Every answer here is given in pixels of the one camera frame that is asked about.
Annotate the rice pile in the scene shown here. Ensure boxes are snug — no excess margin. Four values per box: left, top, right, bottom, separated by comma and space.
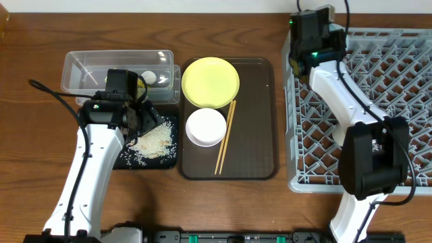
119, 117, 178, 169

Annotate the white pink bowl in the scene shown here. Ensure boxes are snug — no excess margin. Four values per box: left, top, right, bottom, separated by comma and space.
185, 108, 227, 147

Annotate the wooden chopstick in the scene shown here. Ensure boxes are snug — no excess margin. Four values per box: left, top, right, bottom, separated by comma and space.
214, 100, 236, 175
218, 100, 237, 175

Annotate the green orange snack wrapper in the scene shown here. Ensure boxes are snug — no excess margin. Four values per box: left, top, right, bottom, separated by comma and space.
104, 77, 146, 89

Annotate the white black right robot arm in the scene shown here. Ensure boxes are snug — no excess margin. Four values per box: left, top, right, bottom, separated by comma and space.
288, 5, 413, 242

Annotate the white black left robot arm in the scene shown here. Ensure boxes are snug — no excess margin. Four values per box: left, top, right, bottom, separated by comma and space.
24, 69, 163, 242

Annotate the black waste tray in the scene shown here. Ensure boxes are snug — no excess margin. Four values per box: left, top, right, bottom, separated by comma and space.
113, 105, 180, 169

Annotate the clear plastic waste bin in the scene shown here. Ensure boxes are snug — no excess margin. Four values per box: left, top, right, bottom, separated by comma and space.
61, 50, 181, 106

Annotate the grey dishwasher rack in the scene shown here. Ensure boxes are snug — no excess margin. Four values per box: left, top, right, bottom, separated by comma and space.
281, 28, 431, 195

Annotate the yellow plate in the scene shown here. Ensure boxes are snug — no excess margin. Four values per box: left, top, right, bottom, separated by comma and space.
182, 57, 240, 109

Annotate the dark brown serving tray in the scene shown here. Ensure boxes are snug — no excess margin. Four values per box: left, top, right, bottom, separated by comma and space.
178, 57, 279, 180

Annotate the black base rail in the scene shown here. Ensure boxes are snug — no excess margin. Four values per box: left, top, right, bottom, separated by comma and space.
101, 222, 406, 243

